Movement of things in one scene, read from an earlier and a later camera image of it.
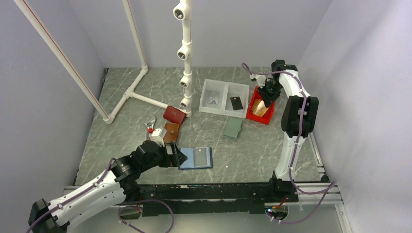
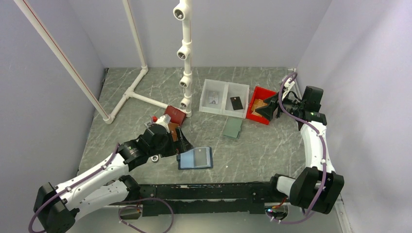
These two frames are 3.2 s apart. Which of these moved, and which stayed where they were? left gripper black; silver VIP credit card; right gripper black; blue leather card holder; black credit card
Moved: left gripper black; right gripper black
Stayed: silver VIP credit card; black credit card; blue leather card holder
